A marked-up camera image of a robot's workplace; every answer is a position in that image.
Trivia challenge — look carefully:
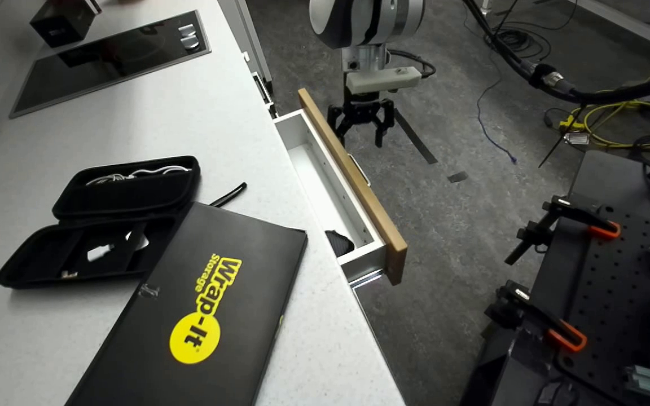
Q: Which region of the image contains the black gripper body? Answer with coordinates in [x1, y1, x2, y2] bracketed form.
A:
[342, 88, 392, 121]

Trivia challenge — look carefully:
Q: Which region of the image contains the white drawer with wooden front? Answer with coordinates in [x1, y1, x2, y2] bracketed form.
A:
[272, 85, 410, 293]

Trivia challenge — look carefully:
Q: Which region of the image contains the open black zip case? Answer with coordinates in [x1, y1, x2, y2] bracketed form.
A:
[0, 152, 203, 288]

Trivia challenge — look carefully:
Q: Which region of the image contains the black pen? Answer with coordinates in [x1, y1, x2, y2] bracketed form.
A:
[207, 181, 250, 210]

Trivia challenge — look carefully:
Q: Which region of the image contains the black clamp with orange grip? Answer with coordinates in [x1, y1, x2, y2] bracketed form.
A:
[487, 280, 588, 355]
[503, 193, 625, 265]

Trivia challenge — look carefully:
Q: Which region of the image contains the black Wrap-it pouch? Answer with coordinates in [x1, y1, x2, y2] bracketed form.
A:
[62, 201, 309, 406]

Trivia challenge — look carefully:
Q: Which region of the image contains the black induction cooktop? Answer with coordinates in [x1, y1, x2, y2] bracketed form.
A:
[8, 8, 211, 119]

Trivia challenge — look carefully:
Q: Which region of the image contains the black perforated mounting board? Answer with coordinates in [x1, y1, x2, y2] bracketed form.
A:
[461, 147, 650, 406]

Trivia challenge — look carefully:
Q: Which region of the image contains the black cube box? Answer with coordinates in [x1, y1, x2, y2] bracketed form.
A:
[30, 0, 105, 49]

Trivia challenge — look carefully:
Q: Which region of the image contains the silver drawer handle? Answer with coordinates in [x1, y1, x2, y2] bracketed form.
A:
[344, 151, 375, 191]

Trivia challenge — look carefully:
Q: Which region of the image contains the metal cabinet door handle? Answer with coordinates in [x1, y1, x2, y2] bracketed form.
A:
[250, 69, 277, 116]

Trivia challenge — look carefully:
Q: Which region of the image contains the thin blue cable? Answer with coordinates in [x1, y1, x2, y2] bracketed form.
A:
[475, 77, 519, 166]

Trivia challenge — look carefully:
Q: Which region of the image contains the coiled black cable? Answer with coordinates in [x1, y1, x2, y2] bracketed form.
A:
[489, 25, 552, 62]

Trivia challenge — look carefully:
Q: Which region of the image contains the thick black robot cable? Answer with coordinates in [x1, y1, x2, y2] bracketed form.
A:
[461, 0, 650, 106]

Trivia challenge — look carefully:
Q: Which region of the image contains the yellow cable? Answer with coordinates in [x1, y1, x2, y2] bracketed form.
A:
[560, 36, 650, 151]

